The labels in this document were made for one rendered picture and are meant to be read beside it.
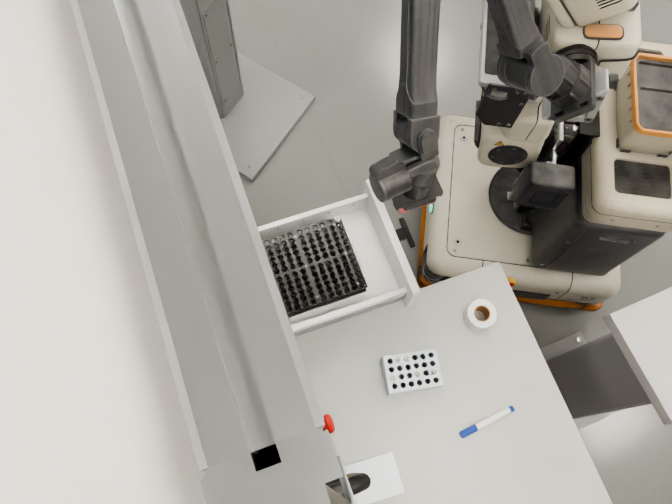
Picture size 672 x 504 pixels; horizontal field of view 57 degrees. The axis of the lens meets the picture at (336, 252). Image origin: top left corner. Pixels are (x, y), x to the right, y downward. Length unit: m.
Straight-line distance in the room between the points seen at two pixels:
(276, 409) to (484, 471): 1.29
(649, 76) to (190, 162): 1.64
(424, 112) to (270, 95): 1.55
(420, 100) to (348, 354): 0.64
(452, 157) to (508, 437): 1.09
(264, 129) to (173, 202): 2.30
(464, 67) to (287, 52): 0.76
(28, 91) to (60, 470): 0.15
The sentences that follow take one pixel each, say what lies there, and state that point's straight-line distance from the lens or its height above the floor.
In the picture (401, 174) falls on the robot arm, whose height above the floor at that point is 1.20.
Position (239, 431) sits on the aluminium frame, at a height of 1.99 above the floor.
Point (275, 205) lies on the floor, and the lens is 2.39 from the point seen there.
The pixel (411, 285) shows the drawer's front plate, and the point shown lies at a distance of 1.33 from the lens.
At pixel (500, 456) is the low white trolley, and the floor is 0.76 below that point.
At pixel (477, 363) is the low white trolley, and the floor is 0.76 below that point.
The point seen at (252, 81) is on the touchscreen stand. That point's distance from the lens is 2.63.
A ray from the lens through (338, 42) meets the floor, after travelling 2.79.
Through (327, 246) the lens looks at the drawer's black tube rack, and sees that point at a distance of 1.37.
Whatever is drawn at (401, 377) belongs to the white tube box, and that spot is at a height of 0.76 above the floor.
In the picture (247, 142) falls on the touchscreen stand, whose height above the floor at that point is 0.04.
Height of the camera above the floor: 2.18
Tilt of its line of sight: 70 degrees down
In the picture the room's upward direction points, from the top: 8 degrees clockwise
